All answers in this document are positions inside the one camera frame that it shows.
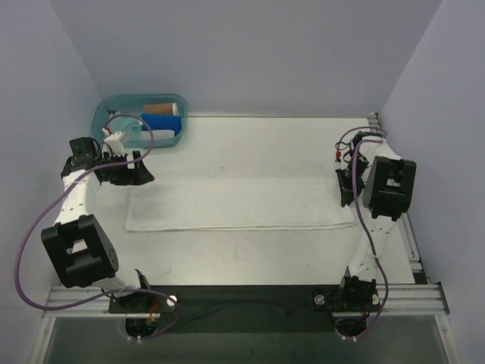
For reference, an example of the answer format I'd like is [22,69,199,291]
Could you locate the white terry towel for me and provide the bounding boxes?
[125,177,355,232]

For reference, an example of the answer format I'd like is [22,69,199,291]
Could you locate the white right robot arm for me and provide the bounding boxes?
[335,127,417,311]

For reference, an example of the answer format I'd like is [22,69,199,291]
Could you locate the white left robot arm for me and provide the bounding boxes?
[41,132,155,312]

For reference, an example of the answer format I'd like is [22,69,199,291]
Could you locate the white rolled towel in bin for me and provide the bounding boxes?
[139,130,175,140]

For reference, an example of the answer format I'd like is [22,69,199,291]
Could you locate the teal plastic bin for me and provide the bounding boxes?
[91,93,188,149]

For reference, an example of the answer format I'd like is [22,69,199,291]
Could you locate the blue rolled towel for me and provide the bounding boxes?
[141,113,182,133]

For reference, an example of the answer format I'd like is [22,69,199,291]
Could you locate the brown rolled towel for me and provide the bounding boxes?
[142,102,179,116]

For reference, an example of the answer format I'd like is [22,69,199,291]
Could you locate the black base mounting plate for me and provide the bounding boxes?
[108,285,380,335]

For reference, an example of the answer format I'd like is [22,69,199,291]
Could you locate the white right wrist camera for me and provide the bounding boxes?
[334,153,352,170]

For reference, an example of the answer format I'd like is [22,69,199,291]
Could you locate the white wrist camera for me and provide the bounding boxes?
[104,131,129,156]
[334,153,352,170]

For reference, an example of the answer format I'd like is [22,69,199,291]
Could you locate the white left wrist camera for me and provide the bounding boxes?
[104,131,129,156]

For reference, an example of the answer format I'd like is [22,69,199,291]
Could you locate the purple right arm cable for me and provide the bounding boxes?
[333,127,390,337]

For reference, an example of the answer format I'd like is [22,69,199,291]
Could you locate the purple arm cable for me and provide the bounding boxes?
[13,113,179,340]
[333,127,390,337]

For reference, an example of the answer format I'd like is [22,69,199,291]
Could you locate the aluminium front rail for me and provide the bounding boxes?
[44,284,449,319]

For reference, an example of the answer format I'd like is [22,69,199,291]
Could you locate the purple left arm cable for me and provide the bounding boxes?
[13,113,179,340]

